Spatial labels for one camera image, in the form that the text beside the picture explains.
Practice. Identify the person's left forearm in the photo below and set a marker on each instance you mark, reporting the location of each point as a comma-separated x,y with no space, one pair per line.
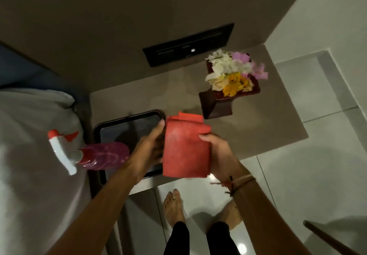
97,211

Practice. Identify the dark blue headboard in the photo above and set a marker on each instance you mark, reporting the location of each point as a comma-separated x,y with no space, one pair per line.
25,68

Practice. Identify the person's right thumb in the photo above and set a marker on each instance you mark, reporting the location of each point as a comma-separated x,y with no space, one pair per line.
208,137

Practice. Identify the red cleaning cloth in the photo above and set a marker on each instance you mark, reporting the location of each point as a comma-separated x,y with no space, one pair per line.
186,145

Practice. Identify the white yellow pink flower bunch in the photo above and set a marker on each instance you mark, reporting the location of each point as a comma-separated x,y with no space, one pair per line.
229,74

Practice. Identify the person's left thumb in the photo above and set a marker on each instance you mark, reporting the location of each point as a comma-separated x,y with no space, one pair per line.
156,131

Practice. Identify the person's right leg black trousers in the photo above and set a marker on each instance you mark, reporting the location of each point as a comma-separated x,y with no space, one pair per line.
222,242

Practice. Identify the person's leg black trousers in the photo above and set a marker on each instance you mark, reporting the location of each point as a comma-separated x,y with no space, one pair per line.
222,242
177,240

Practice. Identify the person's foot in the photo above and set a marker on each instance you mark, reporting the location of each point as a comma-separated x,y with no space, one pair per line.
173,209
229,216

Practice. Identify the dark red wooden vase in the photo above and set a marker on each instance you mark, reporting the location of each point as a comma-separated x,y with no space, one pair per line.
218,104

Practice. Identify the person's right foot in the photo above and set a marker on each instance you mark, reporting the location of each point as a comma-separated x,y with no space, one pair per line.
229,216

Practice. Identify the beige bedside table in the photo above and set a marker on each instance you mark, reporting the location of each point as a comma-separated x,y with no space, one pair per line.
258,120

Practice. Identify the person's left foot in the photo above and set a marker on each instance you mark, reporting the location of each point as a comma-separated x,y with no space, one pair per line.
173,209

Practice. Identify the pink spray bottle white nozzle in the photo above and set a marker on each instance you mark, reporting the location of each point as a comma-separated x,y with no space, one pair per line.
100,156

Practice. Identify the person's left hand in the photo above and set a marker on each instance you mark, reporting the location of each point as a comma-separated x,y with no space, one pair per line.
144,154

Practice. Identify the black wall switch panel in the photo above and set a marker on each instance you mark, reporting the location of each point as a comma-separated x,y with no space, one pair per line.
186,47

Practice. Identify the person's right hand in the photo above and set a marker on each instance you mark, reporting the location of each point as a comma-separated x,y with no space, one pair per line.
222,160

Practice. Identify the person's right forearm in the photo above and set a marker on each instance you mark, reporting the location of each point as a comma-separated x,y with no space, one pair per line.
266,220

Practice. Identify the person's left leg black trousers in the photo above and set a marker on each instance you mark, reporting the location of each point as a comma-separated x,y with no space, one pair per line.
177,240

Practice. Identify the dark wooden furniture rail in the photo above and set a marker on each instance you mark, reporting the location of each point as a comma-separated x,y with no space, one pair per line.
326,236

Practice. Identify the white bed cover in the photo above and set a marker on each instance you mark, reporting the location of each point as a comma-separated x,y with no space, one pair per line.
34,160

